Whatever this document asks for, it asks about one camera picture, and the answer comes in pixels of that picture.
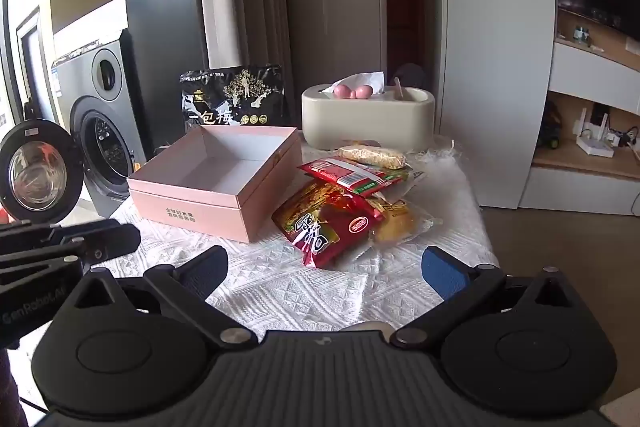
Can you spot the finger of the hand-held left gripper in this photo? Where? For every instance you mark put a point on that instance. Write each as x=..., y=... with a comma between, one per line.
x=110, y=242

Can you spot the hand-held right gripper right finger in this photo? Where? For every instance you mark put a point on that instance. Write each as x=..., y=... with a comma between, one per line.
x=445, y=272

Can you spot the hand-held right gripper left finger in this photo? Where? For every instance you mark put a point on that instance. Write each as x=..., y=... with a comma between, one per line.
x=207, y=268

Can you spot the pink cardboard box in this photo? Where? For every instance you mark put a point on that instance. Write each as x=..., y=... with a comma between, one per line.
x=200, y=217

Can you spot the yellow bread packet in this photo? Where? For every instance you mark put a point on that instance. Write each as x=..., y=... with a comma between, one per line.
x=395, y=224

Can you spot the large red snack packet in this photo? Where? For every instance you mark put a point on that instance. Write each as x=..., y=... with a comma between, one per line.
x=320, y=227

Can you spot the yellow noodle snack packet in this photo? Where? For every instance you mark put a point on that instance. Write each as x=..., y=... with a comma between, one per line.
x=370, y=157

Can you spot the red packet with green end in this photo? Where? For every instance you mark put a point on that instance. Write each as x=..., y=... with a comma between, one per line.
x=340, y=172

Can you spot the white textured tablecloth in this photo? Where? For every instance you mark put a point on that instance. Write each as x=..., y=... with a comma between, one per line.
x=280, y=287

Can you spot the round washing machine door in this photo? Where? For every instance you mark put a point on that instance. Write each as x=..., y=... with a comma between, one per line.
x=40, y=172

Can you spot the grey washing machine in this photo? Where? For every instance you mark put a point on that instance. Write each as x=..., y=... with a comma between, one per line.
x=107, y=107

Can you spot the cream tissue box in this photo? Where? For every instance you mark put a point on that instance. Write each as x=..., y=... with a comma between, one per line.
x=365, y=122

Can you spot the black snack bag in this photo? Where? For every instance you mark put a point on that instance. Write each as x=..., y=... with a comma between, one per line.
x=235, y=97

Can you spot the thin wooden stick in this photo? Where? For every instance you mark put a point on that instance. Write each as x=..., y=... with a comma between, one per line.
x=400, y=88

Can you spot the white router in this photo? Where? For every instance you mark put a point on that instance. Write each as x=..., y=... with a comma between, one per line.
x=595, y=144

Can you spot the dark grey round object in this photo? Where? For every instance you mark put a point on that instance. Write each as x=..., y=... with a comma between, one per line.
x=407, y=74

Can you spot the white tissue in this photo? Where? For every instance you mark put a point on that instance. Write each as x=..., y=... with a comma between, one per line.
x=370, y=79

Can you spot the tall black cabinet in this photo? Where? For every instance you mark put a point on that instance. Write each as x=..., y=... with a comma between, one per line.
x=165, y=7

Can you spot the small bottle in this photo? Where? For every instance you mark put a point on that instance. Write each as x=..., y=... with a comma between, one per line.
x=580, y=34

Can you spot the white wall cabinet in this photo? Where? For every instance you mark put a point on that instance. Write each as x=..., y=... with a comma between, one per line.
x=495, y=32

